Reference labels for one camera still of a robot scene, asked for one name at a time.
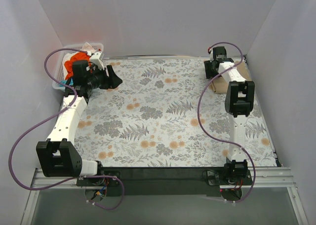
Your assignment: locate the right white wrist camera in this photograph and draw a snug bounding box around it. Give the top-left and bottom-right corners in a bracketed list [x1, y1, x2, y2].
[207, 47, 214, 61]

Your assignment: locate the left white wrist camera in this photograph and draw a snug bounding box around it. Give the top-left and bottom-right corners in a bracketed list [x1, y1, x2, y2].
[89, 51, 104, 71]

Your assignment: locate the teal t shirt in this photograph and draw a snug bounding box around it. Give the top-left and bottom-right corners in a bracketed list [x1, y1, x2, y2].
[58, 78, 73, 87]

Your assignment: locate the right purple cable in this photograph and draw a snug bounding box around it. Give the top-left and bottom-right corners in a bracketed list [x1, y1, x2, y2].
[197, 41, 255, 203]

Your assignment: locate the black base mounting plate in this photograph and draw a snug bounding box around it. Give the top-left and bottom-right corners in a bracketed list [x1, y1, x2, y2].
[76, 167, 252, 198]

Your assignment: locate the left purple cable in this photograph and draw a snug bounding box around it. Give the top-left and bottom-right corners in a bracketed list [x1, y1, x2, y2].
[8, 48, 125, 210]

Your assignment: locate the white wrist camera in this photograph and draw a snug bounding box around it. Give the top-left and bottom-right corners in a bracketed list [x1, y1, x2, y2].
[207, 47, 214, 61]
[89, 51, 104, 71]

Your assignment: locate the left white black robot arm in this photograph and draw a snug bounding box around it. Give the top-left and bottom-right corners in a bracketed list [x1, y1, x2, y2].
[36, 60, 122, 177]

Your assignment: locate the floral patterned table mat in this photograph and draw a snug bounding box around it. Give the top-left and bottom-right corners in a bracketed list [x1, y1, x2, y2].
[48, 57, 276, 168]

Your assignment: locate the purple cable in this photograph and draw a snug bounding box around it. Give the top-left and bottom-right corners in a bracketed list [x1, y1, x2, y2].
[8, 48, 125, 210]
[197, 41, 255, 203]

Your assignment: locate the white plastic laundry basket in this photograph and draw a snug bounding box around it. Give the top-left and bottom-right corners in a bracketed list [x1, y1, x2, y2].
[54, 42, 104, 81]

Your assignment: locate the white t shirt in basket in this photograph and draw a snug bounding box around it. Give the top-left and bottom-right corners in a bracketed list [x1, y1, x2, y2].
[81, 42, 98, 53]

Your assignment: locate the beige t shirt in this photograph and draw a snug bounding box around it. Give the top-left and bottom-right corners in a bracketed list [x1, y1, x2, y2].
[209, 62, 251, 94]

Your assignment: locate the aluminium frame rail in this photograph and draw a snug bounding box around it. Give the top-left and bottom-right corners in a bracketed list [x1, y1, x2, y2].
[22, 168, 308, 225]

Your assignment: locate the orange t shirt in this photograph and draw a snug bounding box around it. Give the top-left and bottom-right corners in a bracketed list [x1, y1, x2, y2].
[63, 52, 90, 80]

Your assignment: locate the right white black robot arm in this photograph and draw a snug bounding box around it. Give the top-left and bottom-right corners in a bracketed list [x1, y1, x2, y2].
[204, 46, 255, 184]

